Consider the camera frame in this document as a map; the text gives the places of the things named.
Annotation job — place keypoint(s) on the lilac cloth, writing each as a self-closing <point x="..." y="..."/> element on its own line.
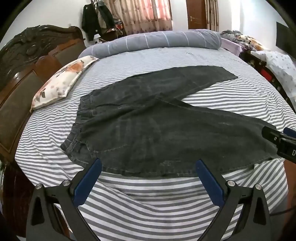
<point x="230" y="45"/>

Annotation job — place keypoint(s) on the grey white striped bed sheet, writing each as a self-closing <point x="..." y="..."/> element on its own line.
<point x="143" y="204"/>

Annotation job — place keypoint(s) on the floral white pillow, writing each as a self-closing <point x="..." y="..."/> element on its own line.
<point x="61" y="78"/>

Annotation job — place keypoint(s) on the hanging black jacket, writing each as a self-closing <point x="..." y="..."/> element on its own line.
<point x="90" y="19"/>

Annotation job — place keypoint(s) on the rolled grey checked quilt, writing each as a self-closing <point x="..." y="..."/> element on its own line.
<point x="152" y="41"/>

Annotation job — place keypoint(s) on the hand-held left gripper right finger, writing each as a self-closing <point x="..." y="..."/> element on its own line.
<point x="209" y="183"/>

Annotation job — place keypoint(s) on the brown wooden door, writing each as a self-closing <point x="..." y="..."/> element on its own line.
<point x="196" y="15"/>

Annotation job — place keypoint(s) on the person's right forearm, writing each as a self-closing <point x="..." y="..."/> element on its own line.
<point x="290" y="180"/>

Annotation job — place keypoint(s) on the carved wooden headboard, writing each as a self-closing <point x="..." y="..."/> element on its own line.
<point x="25" y="69"/>

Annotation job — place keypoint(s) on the hanging grey garment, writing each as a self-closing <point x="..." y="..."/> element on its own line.
<point x="104" y="16"/>

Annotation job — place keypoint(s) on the black wall television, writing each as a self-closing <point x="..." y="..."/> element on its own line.
<point x="285" y="37"/>

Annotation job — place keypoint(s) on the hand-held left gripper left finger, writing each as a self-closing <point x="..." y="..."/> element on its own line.
<point x="89" y="183"/>

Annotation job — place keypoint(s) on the pink floral curtain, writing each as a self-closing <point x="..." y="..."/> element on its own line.
<point x="141" y="15"/>

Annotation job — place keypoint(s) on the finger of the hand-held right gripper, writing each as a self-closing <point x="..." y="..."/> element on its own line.
<point x="270" y="135"/>
<point x="290" y="133"/>

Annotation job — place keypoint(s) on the floral bedding pile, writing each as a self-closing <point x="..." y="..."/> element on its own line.
<point x="245" y="40"/>

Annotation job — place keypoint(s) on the dark grey denim pants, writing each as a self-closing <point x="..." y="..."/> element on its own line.
<point x="150" y="129"/>

